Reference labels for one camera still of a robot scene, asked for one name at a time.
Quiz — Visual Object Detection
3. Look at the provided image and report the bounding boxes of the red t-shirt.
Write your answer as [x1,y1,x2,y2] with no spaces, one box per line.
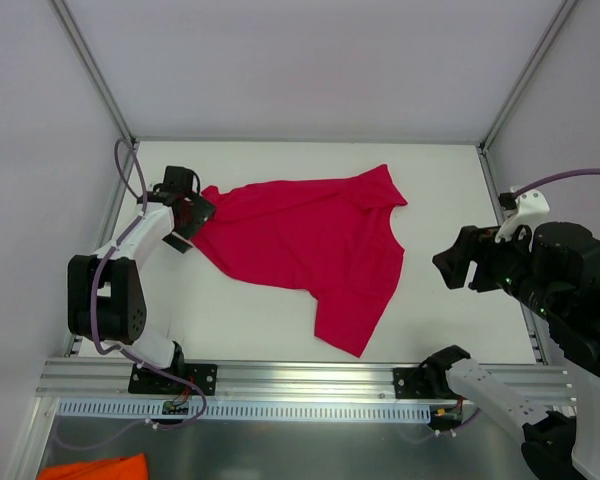
[192,164,407,357]

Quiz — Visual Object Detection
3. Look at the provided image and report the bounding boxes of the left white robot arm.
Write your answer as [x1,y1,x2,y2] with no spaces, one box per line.
[67,166,216,393]

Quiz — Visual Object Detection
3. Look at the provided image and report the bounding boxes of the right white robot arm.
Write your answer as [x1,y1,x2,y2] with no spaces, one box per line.
[423,222,600,479]

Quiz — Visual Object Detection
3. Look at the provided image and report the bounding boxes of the orange folded t-shirt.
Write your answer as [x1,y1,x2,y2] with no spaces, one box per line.
[37,454,149,480]

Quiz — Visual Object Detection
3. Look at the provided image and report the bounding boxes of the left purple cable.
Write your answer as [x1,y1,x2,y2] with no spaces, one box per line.
[52,138,209,449]

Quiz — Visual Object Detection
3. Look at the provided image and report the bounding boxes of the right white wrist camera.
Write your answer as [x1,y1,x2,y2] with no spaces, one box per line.
[495,189,550,243]

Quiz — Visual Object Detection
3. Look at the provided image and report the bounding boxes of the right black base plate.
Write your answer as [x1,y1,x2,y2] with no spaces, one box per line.
[392,364,459,400]

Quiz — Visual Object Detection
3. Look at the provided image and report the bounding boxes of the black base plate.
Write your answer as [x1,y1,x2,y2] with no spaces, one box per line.
[392,364,459,400]
[128,362,219,397]

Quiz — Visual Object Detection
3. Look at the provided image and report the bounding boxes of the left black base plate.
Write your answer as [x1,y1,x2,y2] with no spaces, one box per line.
[128,362,219,397]

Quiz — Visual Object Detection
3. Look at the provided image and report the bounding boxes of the aluminium mounting rail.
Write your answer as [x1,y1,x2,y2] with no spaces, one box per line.
[35,357,576,405]

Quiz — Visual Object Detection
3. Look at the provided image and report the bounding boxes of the slotted grey cable duct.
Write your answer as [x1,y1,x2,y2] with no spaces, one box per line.
[57,398,431,424]

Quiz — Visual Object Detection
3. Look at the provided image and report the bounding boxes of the left aluminium frame post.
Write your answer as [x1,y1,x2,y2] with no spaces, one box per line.
[48,0,136,143]

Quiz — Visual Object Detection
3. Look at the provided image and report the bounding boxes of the aluminium frame post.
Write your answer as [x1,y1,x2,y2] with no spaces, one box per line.
[478,0,580,151]
[48,0,136,143]

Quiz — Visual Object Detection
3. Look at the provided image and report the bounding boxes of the right aluminium frame post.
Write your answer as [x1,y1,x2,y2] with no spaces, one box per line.
[478,0,580,151]

